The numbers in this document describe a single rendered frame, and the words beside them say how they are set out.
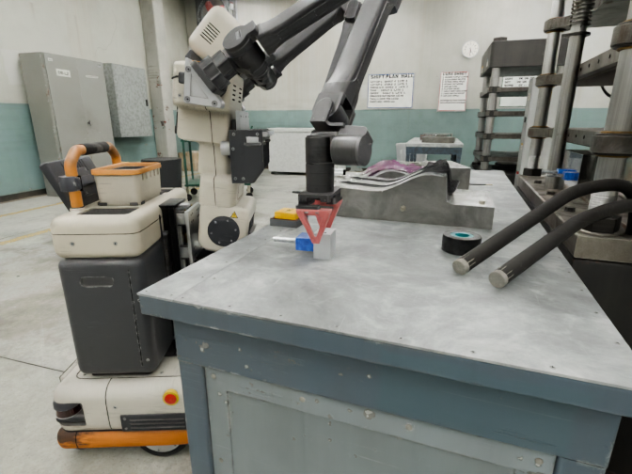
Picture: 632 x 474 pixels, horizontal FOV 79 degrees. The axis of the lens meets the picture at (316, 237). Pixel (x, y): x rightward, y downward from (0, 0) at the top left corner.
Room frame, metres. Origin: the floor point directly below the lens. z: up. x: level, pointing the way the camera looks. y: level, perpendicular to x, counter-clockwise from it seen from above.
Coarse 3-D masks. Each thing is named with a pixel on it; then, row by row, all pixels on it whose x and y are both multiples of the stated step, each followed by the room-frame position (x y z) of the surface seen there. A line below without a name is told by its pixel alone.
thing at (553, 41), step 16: (560, 0) 2.07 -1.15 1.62; (560, 16) 2.07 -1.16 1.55; (560, 32) 2.07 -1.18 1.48; (544, 64) 2.09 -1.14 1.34; (624, 64) 1.00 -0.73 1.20; (624, 80) 0.99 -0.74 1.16; (544, 96) 2.07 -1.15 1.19; (624, 96) 0.99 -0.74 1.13; (544, 112) 2.07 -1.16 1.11; (608, 112) 1.01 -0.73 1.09; (624, 112) 0.98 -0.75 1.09; (608, 128) 1.00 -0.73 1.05; (624, 128) 0.98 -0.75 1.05; (608, 160) 0.99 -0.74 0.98; (624, 160) 0.98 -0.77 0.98; (528, 176) 2.06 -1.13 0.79; (608, 176) 0.98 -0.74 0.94; (608, 192) 0.98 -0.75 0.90; (592, 224) 0.98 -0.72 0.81; (608, 224) 0.96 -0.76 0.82
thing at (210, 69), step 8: (208, 56) 1.09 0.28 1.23; (216, 56) 1.09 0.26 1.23; (224, 56) 1.08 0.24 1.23; (192, 64) 1.05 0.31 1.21; (200, 64) 1.09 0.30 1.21; (208, 64) 1.07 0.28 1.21; (216, 64) 1.08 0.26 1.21; (224, 64) 1.08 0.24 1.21; (200, 72) 1.05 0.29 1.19; (208, 72) 1.07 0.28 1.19; (216, 72) 1.08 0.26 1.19; (224, 72) 1.09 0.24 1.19; (232, 72) 1.10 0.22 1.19; (208, 80) 1.05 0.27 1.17; (216, 80) 1.08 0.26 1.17; (224, 80) 1.09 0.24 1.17; (216, 88) 1.06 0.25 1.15
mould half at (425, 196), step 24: (360, 192) 1.09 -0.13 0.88; (384, 192) 1.07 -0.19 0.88; (408, 192) 1.04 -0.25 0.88; (432, 192) 1.02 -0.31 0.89; (456, 192) 1.18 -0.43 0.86; (480, 192) 1.18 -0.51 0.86; (360, 216) 1.09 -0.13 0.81; (384, 216) 1.07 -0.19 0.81; (408, 216) 1.04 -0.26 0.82; (432, 216) 1.02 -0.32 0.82; (456, 216) 1.00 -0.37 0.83; (480, 216) 0.98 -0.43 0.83
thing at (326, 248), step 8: (304, 232) 0.80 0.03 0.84; (328, 232) 0.75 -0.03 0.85; (280, 240) 0.79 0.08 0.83; (288, 240) 0.78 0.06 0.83; (296, 240) 0.76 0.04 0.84; (304, 240) 0.76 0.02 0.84; (328, 240) 0.74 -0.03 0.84; (296, 248) 0.76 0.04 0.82; (304, 248) 0.76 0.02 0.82; (312, 248) 0.75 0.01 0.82; (320, 248) 0.74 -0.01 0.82; (328, 248) 0.74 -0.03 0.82; (320, 256) 0.74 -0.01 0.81; (328, 256) 0.74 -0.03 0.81
